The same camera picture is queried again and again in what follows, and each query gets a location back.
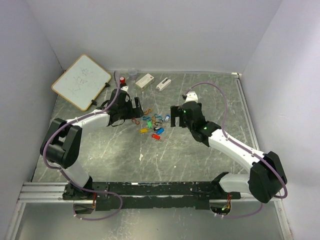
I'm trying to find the light blue key tag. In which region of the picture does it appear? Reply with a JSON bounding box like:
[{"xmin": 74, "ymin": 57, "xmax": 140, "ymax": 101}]
[{"xmin": 164, "ymin": 114, "xmax": 171, "ymax": 122}]

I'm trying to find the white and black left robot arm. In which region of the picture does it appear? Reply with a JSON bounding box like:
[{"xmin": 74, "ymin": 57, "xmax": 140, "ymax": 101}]
[{"xmin": 40, "ymin": 87, "xmax": 144, "ymax": 200}]

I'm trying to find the red carabiner keyring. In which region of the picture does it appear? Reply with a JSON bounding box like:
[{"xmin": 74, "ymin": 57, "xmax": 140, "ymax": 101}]
[{"xmin": 131, "ymin": 118, "xmax": 140, "ymax": 125}]

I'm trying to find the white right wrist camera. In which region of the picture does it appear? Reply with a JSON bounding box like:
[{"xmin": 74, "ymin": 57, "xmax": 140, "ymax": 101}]
[{"xmin": 182, "ymin": 91, "xmax": 198, "ymax": 103}]

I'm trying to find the orange carabiner keyring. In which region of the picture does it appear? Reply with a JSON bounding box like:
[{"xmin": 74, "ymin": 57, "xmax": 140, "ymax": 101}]
[{"xmin": 143, "ymin": 108, "xmax": 153, "ymax": 116}]

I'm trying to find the white board with wooden frame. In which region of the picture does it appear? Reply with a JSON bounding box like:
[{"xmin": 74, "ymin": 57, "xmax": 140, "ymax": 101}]
[{"xmin": 51, "ymin": 54, "xmax": 112, "ymax": 111}]

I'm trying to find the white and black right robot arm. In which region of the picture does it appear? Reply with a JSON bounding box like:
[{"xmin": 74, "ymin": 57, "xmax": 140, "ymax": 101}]
[{"xmin": 170, "ymin": 101, "xmax": 288, "ymax": 204}]

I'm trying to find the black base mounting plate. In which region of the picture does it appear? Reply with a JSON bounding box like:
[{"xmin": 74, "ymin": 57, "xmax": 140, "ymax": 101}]
[{"xmin": 62, "ymin": 181, "xmax": 241, "ymax": 211}]

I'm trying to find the clear plastic cup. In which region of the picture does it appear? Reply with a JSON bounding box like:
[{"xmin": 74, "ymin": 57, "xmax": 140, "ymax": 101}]
[{"xmin": 128, "ymin": 68, "xmax": 138, "ymax": 81}]

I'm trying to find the white and red cardboard box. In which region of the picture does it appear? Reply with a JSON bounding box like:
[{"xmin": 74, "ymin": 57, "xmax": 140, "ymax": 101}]
[{"xmin": 135, "ymin": 73, "xmax": 155, "ymax": 91}]

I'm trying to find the yellow key tag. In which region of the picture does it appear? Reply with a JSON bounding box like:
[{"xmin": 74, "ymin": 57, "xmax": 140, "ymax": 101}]
[{"xmin": 139, "ymin": 128, "xmax": 149, "ymax": 134}]

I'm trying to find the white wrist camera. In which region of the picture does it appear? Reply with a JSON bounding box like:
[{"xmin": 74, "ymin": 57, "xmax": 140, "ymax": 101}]
[
  {"xmin": 121, "ymin": 85, "xmax": 129, "ymax": 92},
  {"xmin": 182, "ymin": 91, "xmax": 198, "ymax": 103}
]

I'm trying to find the red and black stamp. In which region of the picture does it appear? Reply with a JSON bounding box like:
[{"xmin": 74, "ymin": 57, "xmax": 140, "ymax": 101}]
[{"xmin": 119, "ymin": 76, "xmax": 127, "ymax": 88}]

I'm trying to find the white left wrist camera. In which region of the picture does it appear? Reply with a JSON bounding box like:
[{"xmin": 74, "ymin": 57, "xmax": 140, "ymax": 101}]
[{"xmin": 121, "ymin": 85, "xmax": 129, "ymax": 92}]

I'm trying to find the red key tag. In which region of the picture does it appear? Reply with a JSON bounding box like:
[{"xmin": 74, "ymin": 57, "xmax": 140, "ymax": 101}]
[{"xmin": 151, "ymin": 134, "xmax": 161, "ymax": 140}]

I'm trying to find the white rectangular device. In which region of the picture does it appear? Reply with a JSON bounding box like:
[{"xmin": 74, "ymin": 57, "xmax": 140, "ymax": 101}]
[{"xmin": 156, "ymin": 77, "xmax": 172, "ymax": 92}]

